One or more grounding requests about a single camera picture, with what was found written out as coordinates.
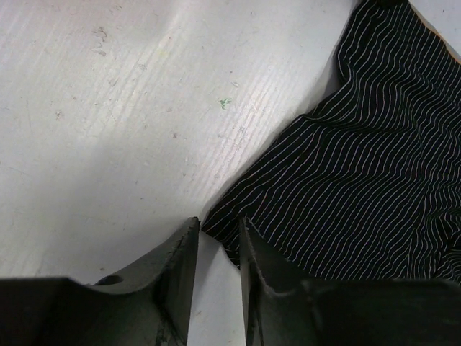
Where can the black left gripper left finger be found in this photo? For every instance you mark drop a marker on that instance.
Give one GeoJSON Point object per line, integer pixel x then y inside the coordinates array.
{"type": "Point", "coordinates": [147, 302]}

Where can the black underwear orange trim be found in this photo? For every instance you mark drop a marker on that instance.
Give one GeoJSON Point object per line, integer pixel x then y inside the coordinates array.
{"type": "Point", "coordinates": [365, 186]}

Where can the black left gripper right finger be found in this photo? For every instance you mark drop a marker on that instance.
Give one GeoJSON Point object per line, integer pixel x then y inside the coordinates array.
{"type": "Point", "coordinates": [283, 305]}

